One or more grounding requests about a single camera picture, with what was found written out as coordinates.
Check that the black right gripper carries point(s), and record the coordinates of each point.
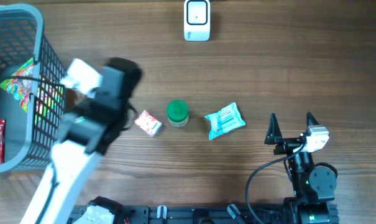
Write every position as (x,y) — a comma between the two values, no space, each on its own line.
(274,136)

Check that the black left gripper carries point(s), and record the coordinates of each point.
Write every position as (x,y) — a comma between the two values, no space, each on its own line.
(140,76)

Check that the small red candy packet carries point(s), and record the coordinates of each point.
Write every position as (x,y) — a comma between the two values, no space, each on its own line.
(148,123)

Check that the teal wet wipes pack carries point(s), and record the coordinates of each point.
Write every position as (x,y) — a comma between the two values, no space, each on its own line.
(225,120)

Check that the green lid jar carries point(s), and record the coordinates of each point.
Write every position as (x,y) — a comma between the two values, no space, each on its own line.
(177,113)

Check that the colourful Haribo candy bag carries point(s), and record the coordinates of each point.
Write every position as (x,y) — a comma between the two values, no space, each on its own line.
(20,88)

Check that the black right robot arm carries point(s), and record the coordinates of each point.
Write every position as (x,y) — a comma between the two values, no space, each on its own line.
(313,184)

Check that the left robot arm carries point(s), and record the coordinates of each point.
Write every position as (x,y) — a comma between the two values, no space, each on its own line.
(84,135)

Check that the white barcode scanner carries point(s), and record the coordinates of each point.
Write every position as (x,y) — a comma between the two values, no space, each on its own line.
(197,20)

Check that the grey plastic basket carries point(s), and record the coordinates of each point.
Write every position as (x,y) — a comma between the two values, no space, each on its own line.
(29,135)

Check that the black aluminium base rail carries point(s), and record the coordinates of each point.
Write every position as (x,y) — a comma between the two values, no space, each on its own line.
(286,212)

